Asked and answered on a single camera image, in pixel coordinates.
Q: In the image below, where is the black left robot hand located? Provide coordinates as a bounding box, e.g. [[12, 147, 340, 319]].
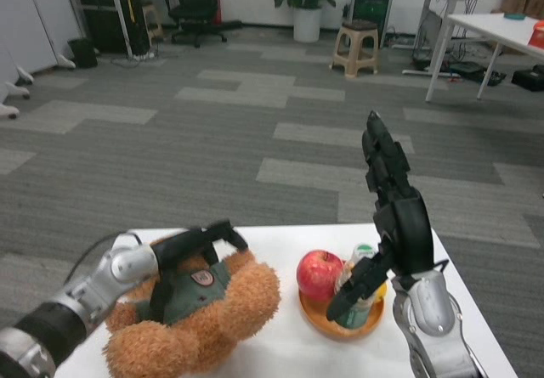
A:
[[149, 219, 250, 324]]

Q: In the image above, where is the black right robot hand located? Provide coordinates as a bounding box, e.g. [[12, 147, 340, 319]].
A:
[[326, 110, 433, 322]]

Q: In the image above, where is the brown teddy bear green sweater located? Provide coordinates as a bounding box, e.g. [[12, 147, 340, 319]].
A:
[[104, 235, 282, 378]]

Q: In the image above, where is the small bottle green cap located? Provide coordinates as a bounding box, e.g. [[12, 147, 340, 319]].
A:
[[334, 244, 380, 329]]

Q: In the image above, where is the red apple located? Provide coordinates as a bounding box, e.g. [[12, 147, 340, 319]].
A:
[[296, 249, 345, 302]]

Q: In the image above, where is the orange round plate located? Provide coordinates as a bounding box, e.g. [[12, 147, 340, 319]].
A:
[[298, 282, 388, 339]]

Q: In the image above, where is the black case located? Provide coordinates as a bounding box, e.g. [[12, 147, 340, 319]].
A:
[[510, 66, 544, 94]]

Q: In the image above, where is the beige plastic stool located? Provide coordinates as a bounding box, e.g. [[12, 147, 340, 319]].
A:
[[330, 19, 381, 77]]

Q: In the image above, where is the black trash bin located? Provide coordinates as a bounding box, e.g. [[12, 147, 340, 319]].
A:
[[67, 37, 99, 70]]

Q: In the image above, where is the large white table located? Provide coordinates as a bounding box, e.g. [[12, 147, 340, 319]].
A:
[[425, 12, 544, 104]]

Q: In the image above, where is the black green equipment rack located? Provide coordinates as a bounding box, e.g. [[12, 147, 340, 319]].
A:
[[351, 0, 394, 48]]

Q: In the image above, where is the wooden stool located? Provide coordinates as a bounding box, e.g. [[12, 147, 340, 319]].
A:
[[140, 1, 165, 42]]

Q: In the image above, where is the white desk with monitors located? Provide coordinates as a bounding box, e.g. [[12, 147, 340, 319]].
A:
[[401, 0, 495, 76]]

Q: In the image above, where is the black under-desk cabinet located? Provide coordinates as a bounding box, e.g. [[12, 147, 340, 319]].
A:
[[79, 0, 151, 55]]

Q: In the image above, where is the potted plant white pot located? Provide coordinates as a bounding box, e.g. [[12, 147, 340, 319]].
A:
[[262, 0, 341, 43]]

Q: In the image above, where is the black office chair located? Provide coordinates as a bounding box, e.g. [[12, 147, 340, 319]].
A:
[[167, 0, 244, 49]]

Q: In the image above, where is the white partition panel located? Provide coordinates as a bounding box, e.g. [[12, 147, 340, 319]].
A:
[[0, 0, 78, 121]]

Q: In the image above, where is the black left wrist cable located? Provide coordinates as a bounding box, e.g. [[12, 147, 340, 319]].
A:
[[66, 230, 144, 282]]

